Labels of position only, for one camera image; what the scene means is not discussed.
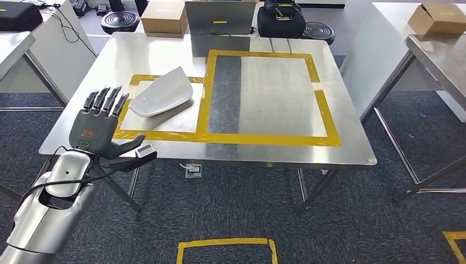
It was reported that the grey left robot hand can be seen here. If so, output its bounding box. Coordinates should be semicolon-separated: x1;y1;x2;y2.
68;86;146;160

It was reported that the white curved body panel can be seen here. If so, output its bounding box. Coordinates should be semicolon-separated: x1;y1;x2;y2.
128;66;194;118

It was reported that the stainless steel workbench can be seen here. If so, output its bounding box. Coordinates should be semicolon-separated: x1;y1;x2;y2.
38;32;378;213

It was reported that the black round stool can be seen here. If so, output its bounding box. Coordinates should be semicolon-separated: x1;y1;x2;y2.
100;10;141;35
301;21;336;46

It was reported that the silver floor outlet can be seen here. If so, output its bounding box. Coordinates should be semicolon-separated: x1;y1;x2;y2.
185;164;203;179

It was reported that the standing person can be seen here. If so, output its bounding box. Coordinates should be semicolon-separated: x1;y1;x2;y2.
108;0;149;17

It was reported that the closed brown cardboard box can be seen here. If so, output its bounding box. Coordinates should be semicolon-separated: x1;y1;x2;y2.
140;0;189;39

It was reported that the black bag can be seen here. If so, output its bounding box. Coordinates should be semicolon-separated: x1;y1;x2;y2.
0;1;44;32

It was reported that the grey laptop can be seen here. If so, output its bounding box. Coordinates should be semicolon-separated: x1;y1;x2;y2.
184;0;257;36

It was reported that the yellow floor tape outline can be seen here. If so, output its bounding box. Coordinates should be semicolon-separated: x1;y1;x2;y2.
176;238;279;264
442;230;466;264

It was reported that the black carry case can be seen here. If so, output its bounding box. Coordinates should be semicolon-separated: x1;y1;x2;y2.
257;5;307;40

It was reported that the black remote controller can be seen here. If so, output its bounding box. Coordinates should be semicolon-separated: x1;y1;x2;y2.
264;0;303;21

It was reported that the open brown cardboard box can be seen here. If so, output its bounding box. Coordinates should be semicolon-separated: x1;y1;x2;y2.
407;3;466;36

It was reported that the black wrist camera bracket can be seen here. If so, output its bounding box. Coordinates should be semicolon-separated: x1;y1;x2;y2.
92;151;158;173

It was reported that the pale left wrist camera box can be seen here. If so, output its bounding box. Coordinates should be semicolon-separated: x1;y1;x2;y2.
135;144;156;158

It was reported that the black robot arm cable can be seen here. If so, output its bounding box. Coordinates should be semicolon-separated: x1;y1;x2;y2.
13;145;121;219

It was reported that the black desk cable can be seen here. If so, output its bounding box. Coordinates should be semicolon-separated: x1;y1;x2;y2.
36;0;98;58

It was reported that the yellow tape frame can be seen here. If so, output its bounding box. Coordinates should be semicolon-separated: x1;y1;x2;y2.
113;49;342;148

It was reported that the black laptop power cable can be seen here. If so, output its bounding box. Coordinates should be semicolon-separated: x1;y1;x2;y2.
203;26;260;39

